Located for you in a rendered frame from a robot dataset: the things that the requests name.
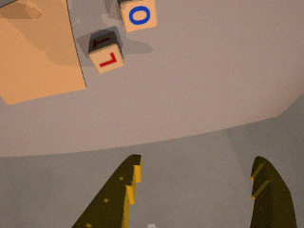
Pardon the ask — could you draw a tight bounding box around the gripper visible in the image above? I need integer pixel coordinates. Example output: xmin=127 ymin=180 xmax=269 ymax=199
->
xmin=71 ymin=154 xmax=297 ymax=228

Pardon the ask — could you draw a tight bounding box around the tan block with blue letter o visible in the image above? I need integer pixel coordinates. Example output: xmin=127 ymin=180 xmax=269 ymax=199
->
xmin=118 ymin=0 xmax=157 ymax=32

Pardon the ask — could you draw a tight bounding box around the orange flat mat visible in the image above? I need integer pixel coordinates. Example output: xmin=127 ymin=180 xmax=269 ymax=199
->
xmin=0 ymin=0 xmax=86 ymax=105

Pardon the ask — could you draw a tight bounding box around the tan block with red letter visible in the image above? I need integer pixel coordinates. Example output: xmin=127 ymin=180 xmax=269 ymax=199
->
xmin=88 ymin=31 xmax=124 ymax=74

